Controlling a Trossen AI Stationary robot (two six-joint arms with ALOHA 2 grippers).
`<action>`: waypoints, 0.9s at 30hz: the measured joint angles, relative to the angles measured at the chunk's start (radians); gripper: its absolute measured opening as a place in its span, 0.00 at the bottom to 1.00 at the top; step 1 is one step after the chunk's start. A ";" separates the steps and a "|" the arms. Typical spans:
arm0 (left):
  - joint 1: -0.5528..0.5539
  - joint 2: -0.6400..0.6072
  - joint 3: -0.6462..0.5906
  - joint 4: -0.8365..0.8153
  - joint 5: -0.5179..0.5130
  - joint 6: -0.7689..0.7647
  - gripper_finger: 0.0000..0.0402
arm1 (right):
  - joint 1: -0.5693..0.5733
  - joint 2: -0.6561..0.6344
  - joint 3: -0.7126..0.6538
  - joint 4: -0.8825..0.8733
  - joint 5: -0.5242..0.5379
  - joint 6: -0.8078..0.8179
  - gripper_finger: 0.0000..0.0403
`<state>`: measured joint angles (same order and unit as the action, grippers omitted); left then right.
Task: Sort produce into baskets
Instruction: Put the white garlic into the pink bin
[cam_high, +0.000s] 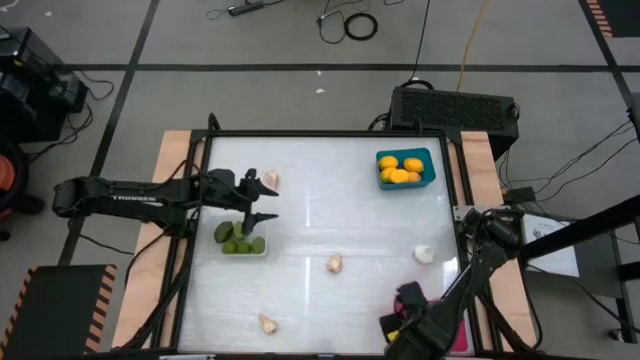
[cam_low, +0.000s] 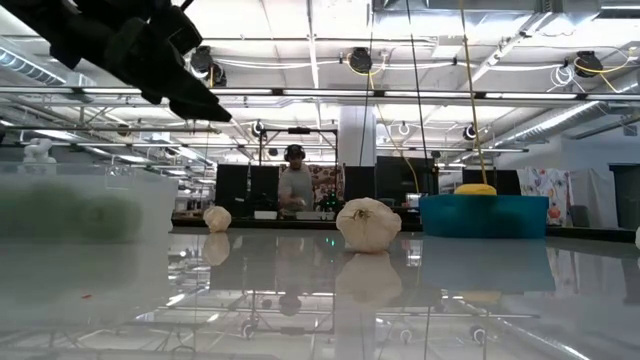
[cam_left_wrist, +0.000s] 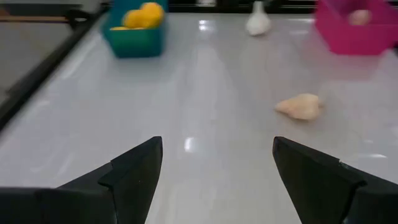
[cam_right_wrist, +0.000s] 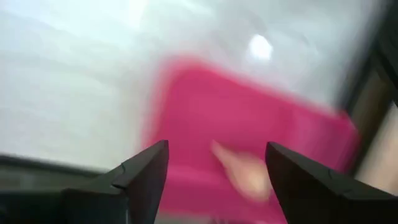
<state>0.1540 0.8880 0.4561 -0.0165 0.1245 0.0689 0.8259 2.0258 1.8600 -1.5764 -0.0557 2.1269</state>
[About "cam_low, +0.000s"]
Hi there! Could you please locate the green lime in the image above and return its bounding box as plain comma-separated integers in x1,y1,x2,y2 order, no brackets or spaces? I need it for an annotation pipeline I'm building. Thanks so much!
82,194,145,242
0,182,84,242

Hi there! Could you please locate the small white garlic bulb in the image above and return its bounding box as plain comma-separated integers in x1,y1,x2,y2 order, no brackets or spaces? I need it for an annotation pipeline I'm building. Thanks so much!
202,204,234,234

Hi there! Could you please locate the blue plastic basket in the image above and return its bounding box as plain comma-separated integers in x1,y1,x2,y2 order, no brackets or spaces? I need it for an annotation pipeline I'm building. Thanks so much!
418,194,550,240

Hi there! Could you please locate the white robot figure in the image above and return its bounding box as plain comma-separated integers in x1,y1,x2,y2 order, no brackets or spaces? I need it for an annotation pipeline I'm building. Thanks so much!
22,137,57,164

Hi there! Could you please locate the black ceiling cord reel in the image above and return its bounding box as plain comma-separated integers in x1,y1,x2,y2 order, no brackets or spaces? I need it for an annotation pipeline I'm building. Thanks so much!
348,46,374,75
189,44,227,87
573,49,605,79

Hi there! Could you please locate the white floral cloth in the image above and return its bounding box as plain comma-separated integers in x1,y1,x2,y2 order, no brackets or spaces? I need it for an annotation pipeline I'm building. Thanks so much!
517,167,571,226

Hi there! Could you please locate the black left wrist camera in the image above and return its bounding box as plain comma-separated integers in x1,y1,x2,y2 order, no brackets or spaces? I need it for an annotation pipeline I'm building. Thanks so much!
148,3,204,57

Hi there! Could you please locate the large white garlic bulb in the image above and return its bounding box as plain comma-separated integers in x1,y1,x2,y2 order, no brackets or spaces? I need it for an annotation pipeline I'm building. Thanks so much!
335,196,403,254

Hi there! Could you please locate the silver ventilation duct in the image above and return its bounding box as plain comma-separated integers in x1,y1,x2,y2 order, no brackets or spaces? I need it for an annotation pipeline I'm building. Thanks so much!
499,69,640,147

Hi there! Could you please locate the grey chair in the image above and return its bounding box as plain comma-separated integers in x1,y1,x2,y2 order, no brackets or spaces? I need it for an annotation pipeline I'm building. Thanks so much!
569,203,592,228

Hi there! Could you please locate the yellow power cord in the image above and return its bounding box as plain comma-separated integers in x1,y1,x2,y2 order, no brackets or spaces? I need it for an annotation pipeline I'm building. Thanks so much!
368,69,422,195

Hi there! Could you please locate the black partition panel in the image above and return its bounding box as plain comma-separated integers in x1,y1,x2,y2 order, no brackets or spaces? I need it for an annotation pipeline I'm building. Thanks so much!
344,164,376,201
249,164,280,211
215,163,250,217
462,168,521,196
375,155,440,207

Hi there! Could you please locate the white support column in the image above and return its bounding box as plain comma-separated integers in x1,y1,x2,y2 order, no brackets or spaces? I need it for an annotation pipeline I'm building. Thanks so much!
338,104,377,167

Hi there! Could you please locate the yellow lemon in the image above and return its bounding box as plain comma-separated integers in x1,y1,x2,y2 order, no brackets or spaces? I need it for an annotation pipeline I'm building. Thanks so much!
453,183,498,197

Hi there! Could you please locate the brown dotted patterned cloth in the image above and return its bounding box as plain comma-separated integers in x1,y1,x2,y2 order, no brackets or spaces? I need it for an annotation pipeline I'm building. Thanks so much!
308,163,346,201

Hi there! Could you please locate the black hanging cable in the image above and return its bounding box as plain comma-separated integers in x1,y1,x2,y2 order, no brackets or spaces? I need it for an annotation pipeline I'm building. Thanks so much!
404,0,430,161

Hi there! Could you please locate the white translucent plastic basket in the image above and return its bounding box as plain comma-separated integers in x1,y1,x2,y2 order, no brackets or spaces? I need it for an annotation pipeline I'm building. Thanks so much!
0,159,180,246

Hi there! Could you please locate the dark cabinet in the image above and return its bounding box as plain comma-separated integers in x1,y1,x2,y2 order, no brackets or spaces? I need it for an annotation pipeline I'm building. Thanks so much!
608,162,640,229

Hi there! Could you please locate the person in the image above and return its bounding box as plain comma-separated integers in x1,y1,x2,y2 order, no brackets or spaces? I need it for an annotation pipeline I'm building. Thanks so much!
277,143,317,217

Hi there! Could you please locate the black device with green lights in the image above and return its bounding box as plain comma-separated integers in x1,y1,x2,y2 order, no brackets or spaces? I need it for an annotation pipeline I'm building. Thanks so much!
319,189,346,214

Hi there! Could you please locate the black metal frame rig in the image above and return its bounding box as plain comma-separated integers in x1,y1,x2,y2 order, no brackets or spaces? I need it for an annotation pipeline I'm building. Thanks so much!
258,127,339,166

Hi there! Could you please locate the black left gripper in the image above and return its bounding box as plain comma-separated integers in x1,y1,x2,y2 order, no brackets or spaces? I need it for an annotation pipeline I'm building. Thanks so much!
49,0,234,123

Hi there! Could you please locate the yellow hanging rope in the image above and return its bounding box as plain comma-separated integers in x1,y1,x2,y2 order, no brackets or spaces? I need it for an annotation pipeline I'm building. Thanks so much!
459,0,490,186

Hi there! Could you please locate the long ceiling light bar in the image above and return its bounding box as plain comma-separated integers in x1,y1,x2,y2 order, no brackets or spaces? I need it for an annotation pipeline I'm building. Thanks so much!
0,85,640,101

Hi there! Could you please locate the plain white cloth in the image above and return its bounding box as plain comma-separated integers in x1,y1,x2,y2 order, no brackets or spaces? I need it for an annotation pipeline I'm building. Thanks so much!
569,168,616,226

